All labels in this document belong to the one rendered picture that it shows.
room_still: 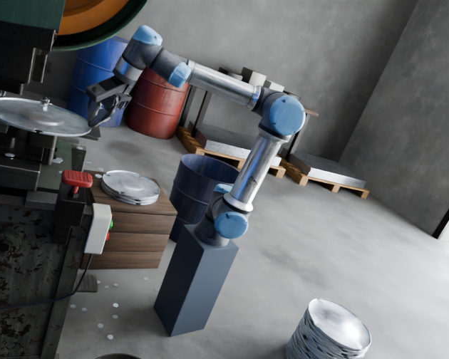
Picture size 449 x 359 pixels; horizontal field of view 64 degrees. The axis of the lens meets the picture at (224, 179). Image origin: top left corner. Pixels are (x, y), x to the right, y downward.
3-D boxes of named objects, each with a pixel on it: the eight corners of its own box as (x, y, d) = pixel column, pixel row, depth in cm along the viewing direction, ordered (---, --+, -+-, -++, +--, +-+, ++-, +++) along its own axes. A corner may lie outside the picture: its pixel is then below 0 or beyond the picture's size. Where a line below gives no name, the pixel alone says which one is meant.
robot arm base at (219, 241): (216, 226, 160) (223, 206, 156) (234, 246, 149) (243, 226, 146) (187, 226, 150) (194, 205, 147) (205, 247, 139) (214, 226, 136)
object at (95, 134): (90, 158, 127) (98, 122, 123) (92, 175, 115) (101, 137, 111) (8, 142, 115) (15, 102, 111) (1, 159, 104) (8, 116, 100)
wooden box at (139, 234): (139, 229, 221) (155, 178, 210) (158, 268, 191) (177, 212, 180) (70, 225, 199) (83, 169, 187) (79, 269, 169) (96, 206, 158)
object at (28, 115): (88, 115, 128) (89, 113, 127) (93, 144, 104) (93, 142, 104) (-7, 92, 114) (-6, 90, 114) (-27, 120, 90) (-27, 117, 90)
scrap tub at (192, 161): (207, 219, 266) (229, 161, 250) (227, 253, 231) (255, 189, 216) (152, 211, 246) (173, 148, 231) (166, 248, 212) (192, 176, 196)
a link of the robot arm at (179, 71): (192, 66, 117) (163, 45, 113) (193, 70, 107) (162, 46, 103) (177, 86, 119) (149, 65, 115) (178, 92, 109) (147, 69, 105)
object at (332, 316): (338, 298, 178) (338, 297, 178) (383, 345, 155) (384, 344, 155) (295, 301, 162) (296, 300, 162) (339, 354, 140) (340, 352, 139)
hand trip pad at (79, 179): (85, 199, 94) (92, 172, 91) (86, 210, 89) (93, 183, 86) (56, 194, 90) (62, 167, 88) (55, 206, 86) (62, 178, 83)
